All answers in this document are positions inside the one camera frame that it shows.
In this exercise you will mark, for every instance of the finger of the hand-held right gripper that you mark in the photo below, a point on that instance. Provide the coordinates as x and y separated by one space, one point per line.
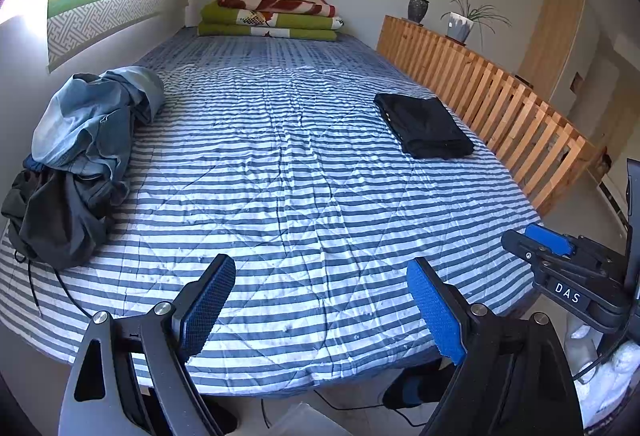
565 291
550 240

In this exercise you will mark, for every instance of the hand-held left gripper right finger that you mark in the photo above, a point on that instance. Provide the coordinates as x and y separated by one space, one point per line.
435 311

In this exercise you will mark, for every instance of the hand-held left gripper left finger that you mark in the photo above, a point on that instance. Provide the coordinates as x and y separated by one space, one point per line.
210 301

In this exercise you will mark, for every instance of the black pants with yellow lines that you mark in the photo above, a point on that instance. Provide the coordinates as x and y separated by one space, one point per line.
425 120

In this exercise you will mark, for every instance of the person's foot in blue sock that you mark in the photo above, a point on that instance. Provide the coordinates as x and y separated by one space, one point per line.
415 391

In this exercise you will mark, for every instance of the white cloth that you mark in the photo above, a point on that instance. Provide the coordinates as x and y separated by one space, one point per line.
600 391

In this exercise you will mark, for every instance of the blue white striped blanket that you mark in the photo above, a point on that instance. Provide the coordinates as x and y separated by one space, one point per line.
280 196

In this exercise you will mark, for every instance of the wooden door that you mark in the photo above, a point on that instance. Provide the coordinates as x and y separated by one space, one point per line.
550 45

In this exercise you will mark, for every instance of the light blue jeans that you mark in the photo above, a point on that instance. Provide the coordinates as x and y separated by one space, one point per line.
90 115

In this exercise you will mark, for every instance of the potted plant in white pot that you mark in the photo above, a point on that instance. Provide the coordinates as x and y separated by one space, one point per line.
461 28

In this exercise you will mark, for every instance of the dark ceramic vase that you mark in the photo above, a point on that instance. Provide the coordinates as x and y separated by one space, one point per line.
418 9

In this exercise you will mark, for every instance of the folded green blanket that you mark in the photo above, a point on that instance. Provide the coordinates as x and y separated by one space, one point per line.
300 23

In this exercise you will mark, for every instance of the folded red cream blanket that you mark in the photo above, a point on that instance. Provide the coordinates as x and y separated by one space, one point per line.
280 3

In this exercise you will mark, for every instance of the wooden slatted bed rail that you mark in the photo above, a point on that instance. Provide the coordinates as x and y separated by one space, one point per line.
490 110

